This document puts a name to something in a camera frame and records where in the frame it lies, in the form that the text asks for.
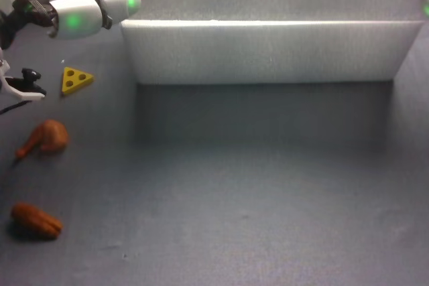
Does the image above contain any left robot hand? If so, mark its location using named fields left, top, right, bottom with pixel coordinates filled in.
left=0, top=0, right=142, bottom=50

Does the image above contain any white styrofoam tray with wells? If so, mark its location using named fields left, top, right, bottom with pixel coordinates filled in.
left=121, top=19, right=424, bottom=85

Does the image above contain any toy cheese wedge with holes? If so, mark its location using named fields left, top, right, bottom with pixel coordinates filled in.
left=60, top=66, right=96, bottom=98

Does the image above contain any toy chicken drumstick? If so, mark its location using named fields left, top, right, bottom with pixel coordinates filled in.
left=14, top=119, right=70, bottom=161

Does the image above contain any toy bread pastry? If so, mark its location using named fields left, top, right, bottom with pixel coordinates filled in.
left=9, top=202, right=64, bottom=242

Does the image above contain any grey table cloth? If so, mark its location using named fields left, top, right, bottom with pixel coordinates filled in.
left=0, top=17, right=429, bottom=286

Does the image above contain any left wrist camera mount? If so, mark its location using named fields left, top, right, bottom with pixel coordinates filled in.
left=0, top=59, right=47, bottom=102

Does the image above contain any thin black cable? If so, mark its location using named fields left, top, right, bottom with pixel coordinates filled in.
left=0, top=100, right=27, bottom=115

